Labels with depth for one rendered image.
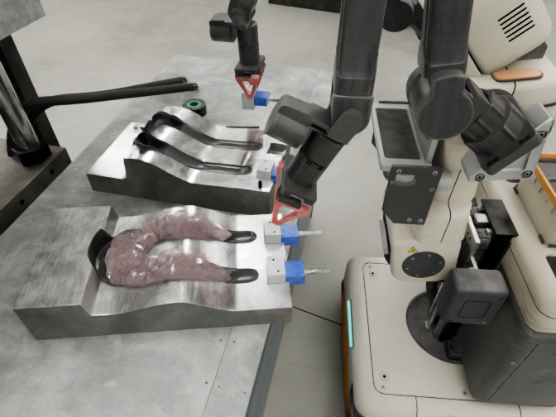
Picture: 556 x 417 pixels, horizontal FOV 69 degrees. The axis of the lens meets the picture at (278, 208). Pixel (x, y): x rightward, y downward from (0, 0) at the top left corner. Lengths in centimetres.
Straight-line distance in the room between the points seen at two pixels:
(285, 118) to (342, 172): 187
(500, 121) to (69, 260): 80
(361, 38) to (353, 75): 5
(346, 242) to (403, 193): 122
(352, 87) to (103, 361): 66
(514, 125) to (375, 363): 94
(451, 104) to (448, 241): 49
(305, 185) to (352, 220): 150
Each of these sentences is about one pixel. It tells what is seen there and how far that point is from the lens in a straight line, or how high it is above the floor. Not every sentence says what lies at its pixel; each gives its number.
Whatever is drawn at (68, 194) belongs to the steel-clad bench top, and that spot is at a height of 80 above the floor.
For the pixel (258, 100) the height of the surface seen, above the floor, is 94.
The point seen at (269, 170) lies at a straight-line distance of 100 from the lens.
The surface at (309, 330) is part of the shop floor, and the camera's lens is 177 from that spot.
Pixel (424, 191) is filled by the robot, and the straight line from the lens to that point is 89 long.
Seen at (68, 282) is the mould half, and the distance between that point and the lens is 87.
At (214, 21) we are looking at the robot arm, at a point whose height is 115.
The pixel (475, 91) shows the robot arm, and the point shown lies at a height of 126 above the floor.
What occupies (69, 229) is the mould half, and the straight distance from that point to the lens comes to 97.
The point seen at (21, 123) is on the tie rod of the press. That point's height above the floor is 92.
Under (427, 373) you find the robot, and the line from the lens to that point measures 146.
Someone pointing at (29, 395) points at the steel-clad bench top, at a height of 80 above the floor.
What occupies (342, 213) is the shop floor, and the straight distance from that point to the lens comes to 223.
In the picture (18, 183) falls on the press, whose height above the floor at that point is 79.
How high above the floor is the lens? 154
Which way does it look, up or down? 44 degrees down
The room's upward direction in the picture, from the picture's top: straight up
